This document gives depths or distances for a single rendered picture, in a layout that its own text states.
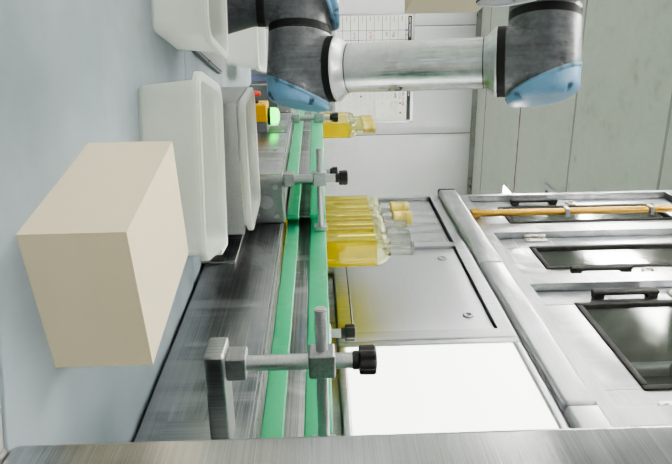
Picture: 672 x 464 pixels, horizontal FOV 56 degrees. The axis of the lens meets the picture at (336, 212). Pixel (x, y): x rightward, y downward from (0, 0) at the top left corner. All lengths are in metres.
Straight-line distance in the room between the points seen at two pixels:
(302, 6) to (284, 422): 0.71
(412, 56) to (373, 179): 6.44
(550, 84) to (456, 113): 6.43
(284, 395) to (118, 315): 0.34
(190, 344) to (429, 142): 6.71
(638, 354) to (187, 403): 0.90
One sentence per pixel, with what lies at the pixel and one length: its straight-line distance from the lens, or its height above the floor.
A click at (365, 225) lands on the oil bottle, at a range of 1.33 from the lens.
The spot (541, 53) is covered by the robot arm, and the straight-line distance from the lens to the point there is 1.06.
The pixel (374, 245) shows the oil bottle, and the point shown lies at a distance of 1.26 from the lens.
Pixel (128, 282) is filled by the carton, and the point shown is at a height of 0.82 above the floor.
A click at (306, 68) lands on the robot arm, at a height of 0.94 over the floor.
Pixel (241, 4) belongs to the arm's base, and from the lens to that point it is 1.18.
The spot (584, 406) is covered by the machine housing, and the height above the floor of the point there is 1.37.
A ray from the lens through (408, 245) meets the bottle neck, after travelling 1.29.
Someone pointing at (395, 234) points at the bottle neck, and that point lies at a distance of 1.34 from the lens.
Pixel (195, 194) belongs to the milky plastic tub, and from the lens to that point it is 0.75.
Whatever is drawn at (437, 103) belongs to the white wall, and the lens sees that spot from 7.40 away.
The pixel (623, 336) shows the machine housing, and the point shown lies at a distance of 1.43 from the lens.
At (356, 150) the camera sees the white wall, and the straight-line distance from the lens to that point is 7.41.
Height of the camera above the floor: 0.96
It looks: 1 degrees up
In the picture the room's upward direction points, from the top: 89 degrees clockwise
